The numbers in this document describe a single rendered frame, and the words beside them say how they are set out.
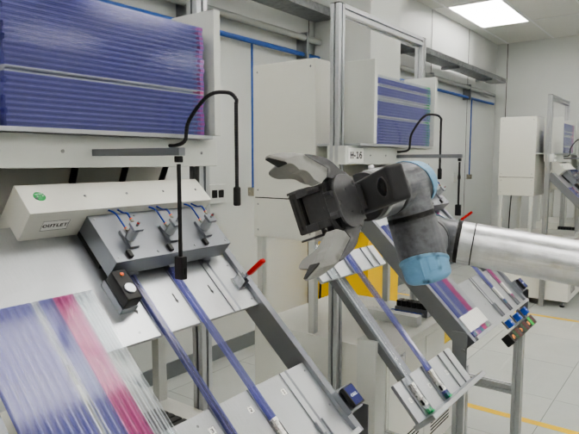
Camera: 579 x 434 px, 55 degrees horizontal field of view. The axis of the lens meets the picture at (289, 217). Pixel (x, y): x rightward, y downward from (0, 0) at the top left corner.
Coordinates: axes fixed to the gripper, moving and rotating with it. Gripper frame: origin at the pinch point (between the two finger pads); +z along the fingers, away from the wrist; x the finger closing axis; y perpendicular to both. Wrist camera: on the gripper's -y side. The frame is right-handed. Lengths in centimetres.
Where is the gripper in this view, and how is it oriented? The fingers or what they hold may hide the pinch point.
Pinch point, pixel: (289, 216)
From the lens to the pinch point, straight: 64.3
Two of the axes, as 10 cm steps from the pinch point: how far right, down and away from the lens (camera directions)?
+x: -3.1, -9.5, 0.4
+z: -6.5, 1.8, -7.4
